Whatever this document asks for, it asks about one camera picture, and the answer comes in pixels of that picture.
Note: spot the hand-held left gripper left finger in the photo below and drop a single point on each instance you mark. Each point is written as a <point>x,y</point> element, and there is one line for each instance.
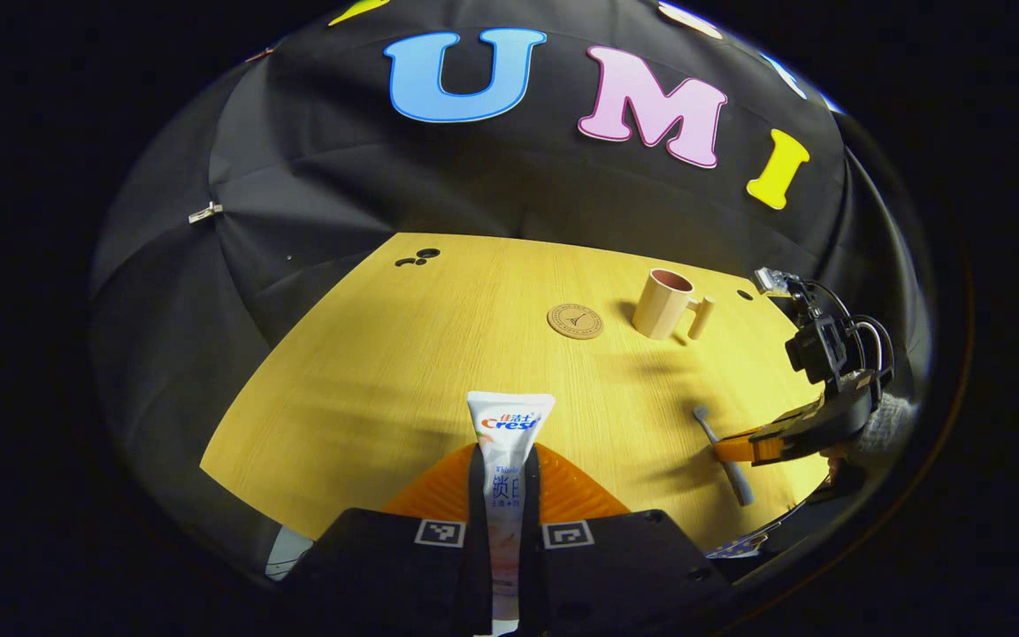
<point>386,571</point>

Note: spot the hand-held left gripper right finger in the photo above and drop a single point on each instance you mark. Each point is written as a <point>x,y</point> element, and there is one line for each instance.
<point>616,575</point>

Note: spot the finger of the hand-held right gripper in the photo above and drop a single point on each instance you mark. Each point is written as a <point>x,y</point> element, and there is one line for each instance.
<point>753,449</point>
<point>784,427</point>

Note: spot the light blue toothbrush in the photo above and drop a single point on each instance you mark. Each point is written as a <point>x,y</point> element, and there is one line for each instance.
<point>738,482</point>

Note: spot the white toothpaste tube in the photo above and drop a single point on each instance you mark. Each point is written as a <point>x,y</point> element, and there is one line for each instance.
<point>508,460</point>

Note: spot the round brown coaster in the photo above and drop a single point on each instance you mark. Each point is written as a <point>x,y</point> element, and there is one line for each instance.
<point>575,321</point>

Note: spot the black backdrop cloth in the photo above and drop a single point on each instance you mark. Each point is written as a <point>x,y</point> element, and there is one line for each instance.
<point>518,186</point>

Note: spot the white cloth clip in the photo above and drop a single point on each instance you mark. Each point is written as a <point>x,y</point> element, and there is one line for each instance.
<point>205,212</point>

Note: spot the orange cloth clip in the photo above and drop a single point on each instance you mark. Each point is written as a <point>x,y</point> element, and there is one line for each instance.
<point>257,55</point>

